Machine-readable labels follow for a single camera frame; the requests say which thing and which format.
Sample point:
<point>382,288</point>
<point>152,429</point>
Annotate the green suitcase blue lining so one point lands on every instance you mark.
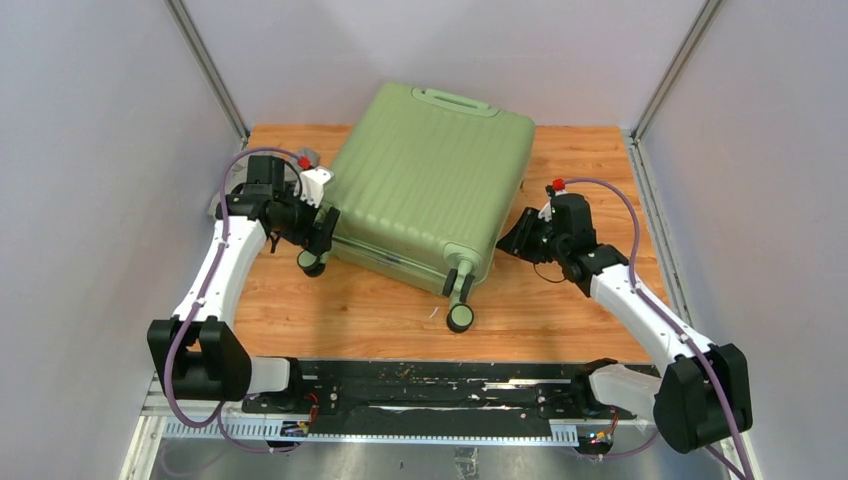
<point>424,184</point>

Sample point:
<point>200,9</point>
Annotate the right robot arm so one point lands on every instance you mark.
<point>701,394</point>

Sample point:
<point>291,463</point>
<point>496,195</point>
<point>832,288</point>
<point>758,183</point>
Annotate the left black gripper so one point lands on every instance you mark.
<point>317,239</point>

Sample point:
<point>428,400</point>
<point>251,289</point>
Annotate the green suitcase wheel lid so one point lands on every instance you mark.
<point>312,265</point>

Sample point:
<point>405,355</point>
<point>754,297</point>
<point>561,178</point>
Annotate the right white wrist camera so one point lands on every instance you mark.
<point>545,213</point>

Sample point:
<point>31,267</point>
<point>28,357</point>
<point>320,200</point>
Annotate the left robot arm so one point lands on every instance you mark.
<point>196,352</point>

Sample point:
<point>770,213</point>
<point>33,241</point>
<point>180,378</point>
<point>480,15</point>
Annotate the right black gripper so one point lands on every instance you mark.
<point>516,242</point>

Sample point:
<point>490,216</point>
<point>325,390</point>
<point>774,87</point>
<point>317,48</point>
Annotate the green suitcase wheel front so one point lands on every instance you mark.
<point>459,311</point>

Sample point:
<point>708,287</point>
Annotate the crumpled grey-green cloth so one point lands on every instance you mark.
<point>237,175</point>

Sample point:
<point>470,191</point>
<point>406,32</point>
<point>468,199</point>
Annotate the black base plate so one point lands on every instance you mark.
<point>436,399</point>

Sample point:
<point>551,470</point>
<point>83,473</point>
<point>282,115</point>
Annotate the aluminium frame rail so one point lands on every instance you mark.
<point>283,446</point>

